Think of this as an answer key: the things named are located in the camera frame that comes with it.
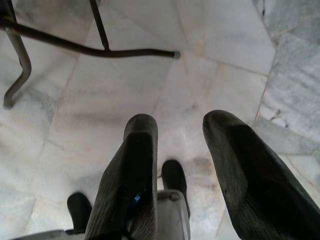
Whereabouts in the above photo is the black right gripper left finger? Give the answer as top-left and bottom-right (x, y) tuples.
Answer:
(84, 113), (159, 240)

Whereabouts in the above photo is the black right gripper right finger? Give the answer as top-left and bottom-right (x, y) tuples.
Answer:
(202, 109), (320, 240)

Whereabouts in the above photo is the black right robot foot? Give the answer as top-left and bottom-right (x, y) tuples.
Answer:
(161, 159), (188, 198)

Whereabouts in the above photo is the black robot foot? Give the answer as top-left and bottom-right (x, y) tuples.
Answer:
(161, 159), (188, 198)
(66, 191), (93, 232)

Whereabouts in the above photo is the black left robot foot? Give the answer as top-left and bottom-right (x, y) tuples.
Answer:
(66, 191), (93, 232)

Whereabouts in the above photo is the grey left robot leg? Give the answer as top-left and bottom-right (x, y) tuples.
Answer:
(14, 228), (87, 240)

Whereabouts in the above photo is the grey bent metal leg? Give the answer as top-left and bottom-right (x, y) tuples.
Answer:
(2, 26), (33, 110)

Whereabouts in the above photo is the black metal chair frame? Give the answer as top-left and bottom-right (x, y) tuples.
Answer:
(0, 0), (181, 60)

